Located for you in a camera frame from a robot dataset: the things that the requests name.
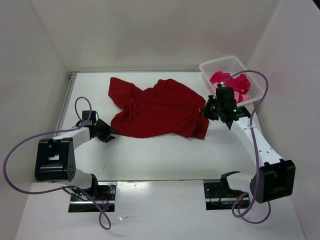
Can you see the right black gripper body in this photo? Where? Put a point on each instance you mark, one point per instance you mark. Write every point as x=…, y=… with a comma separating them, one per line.
x=208, y=107

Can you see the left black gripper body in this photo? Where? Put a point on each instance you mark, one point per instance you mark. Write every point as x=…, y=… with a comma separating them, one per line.
x=106, y=133

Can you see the dark red t-shirt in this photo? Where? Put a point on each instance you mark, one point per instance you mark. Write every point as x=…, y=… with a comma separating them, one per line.
x=169, y=107

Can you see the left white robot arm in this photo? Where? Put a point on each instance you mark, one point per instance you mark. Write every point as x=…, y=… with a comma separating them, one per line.
x=55, y=160

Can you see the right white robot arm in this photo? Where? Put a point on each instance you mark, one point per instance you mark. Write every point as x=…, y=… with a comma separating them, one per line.
x=274, y=177

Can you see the light pink t-shirt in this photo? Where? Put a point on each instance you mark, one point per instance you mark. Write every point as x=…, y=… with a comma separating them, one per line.
x=238, y=97

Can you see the magenta t-shirt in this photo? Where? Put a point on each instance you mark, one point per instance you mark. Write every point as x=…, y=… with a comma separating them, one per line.
x=240, y=84

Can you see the white plastic basket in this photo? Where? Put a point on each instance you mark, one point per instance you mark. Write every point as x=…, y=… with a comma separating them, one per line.
x=231, y=65

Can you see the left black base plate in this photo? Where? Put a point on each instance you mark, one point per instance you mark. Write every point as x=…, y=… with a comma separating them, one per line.
x=104, y=196

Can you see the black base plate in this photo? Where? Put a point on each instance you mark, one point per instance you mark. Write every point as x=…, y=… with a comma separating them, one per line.
x=104, y=196
x=215, y=199

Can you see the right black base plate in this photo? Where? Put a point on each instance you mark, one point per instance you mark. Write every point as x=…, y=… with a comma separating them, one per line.
x=215, y=199

